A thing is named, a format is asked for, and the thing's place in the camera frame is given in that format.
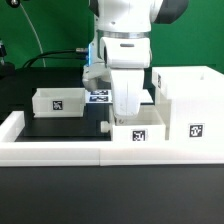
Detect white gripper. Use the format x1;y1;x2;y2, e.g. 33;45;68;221
110;69;144;125

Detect white front drawer tray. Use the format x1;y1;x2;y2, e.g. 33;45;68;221
101;105;166;142

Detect white drawer tray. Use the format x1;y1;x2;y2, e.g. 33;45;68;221
32;88;86;118
101;105;166;142

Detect white drawer cabinet box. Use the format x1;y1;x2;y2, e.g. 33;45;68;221
152;66;224;142

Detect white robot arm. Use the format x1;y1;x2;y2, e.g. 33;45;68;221
82;0;189;120

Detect white rear drawer tray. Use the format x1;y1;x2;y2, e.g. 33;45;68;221
32;88;86;118

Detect white marker tag sheet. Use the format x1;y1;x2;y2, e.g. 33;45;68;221
85;89;153;104

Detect black stand left edge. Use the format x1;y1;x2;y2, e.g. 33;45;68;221
0;39;15;78

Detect white U-shaped border frame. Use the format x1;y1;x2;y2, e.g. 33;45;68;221
0;111;224;167

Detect black cables at base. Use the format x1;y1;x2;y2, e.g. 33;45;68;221
21;47;90;69

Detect thin white cable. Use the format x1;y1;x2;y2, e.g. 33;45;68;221
19;3;47;68

